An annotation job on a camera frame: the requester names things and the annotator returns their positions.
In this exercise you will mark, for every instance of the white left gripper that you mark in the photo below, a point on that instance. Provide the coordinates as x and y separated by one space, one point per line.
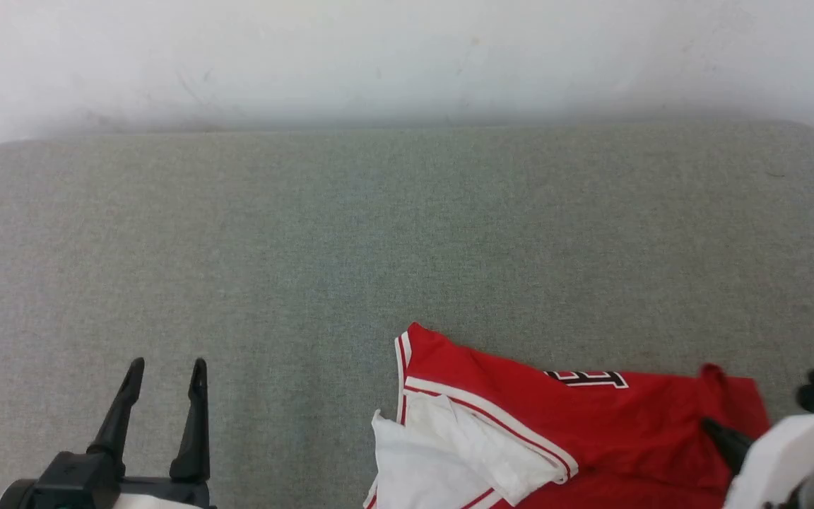
167 496

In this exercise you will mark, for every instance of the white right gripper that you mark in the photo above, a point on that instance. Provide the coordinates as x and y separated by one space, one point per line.
781 452

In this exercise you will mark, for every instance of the red Bulls basketball jersey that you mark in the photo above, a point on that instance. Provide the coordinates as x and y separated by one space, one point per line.
626 424

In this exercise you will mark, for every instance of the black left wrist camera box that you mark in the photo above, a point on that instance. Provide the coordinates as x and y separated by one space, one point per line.
78 481

